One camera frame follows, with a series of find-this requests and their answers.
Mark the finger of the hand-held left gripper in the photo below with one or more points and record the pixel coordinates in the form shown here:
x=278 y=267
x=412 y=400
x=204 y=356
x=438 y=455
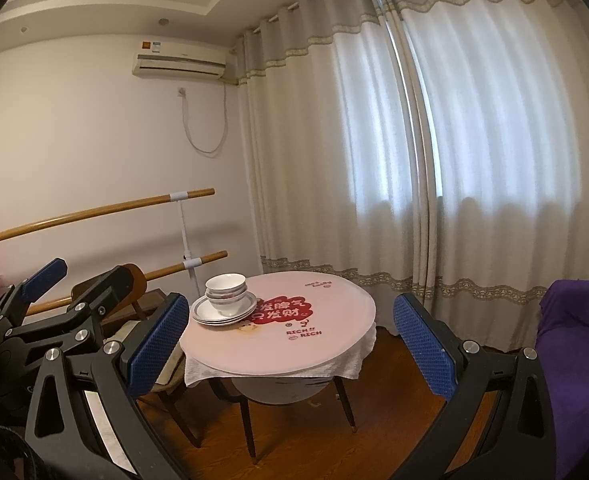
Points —
x=47 y=275
x=104 y=292

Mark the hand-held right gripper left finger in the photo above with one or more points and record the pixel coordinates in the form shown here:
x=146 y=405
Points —
x=157 y=345

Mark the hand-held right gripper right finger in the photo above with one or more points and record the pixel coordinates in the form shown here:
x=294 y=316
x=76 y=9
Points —
x=424 y=345

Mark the white plate grey rim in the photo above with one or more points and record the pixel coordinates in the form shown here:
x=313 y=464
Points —
x=219 y=324
x=214 y=321
x=198 y=306

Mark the large white bowl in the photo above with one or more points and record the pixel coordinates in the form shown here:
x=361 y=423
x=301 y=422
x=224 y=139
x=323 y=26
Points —
x=227 y=309

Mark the small white bowl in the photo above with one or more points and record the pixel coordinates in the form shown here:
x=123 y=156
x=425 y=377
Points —
x=224 y=285
x=227 y=299

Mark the beige chair cushion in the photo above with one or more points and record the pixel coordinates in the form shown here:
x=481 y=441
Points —
x=172 y=360

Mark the brown wooden chair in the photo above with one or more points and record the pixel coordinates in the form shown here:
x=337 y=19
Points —
x=139 y=280

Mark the long wooden barre bar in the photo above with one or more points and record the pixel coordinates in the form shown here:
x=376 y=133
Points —
x=99 y=212

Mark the short wooden barre bar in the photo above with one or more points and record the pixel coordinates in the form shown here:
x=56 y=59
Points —
x=194 y=262

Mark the white barre stand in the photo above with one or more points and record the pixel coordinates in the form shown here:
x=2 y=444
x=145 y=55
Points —
x=185 y=235

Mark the round pink table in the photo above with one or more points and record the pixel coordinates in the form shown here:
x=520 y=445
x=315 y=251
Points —
x=324 y=330

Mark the round table dark legs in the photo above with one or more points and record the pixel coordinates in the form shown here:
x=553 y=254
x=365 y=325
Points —
x=279 y=390

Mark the beige curtain with lace band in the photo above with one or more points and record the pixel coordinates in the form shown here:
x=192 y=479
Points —
x=314 y=160
x=514 y=160

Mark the beige air conditioner pipe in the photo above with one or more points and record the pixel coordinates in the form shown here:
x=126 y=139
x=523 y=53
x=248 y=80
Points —
x=232 y=80

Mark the white wall air conditioner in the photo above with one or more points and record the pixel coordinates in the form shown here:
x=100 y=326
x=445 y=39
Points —
x=179 y=57

